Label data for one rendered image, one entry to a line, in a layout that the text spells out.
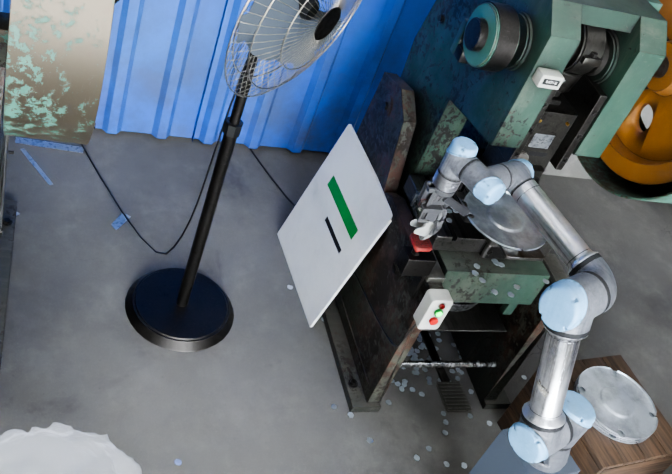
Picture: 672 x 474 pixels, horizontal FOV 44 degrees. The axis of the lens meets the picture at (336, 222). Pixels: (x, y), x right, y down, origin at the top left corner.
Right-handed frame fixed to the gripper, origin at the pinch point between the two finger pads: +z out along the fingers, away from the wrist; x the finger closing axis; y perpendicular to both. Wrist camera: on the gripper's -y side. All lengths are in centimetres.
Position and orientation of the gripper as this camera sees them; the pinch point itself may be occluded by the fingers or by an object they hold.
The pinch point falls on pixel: (424, 236)
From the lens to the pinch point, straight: 246.0
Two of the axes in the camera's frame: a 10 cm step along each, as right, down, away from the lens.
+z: -3.1, 7.2, 6.3
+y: -9.2, -0.6, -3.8
